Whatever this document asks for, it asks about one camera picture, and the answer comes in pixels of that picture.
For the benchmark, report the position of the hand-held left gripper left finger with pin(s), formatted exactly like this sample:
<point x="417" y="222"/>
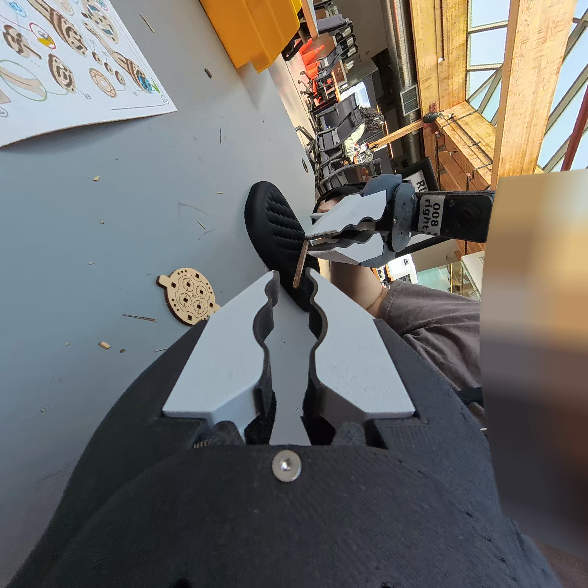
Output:
<point x="216" y="367"/>

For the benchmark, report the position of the yellow plastic bin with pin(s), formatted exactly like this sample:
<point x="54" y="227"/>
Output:
<point x="248" y="27"/>

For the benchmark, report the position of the thin wooden stick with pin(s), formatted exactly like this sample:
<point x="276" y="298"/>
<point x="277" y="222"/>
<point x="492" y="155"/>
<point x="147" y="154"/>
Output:
<point x="301" y="266"/>

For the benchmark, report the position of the black textured wrist rest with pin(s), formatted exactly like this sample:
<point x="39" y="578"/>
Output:
<point x="271" y="216"/>

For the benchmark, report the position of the framed right marker sign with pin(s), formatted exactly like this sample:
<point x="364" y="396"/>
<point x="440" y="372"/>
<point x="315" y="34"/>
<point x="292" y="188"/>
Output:
<point x="420" y="181"/>

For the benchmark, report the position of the person's right hand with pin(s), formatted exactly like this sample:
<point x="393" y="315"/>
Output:
<point x="330" y="204"/>

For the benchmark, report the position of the round perforated wooden disc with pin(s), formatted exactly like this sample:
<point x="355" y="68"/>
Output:
<point x="188" y="294"/>

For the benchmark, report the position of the person's right forearm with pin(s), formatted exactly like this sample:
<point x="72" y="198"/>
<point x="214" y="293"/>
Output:
<point x="353" y="285"/>

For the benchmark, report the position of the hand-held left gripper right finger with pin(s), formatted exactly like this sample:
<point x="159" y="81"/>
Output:
<point x="363" y="367"/>

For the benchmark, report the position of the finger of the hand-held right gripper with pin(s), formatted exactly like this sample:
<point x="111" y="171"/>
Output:
<point x="353" y="211"/>
<point x="358" y="250"/>

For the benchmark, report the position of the white instruction booklet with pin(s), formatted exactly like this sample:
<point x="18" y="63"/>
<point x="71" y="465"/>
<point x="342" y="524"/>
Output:
<point x="92" y="110"/>

